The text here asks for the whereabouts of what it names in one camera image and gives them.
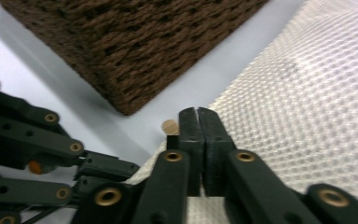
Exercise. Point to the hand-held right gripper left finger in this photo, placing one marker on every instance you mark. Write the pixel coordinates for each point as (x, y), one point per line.
(192, 155)

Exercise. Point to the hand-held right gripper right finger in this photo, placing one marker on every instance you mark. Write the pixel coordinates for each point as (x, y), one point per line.
(216, 155)

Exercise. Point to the cream mesh laundry bag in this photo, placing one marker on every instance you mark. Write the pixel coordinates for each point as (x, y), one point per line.
(292, 109)

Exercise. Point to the brown woven basket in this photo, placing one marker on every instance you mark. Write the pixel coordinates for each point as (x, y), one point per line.
(130, 46)

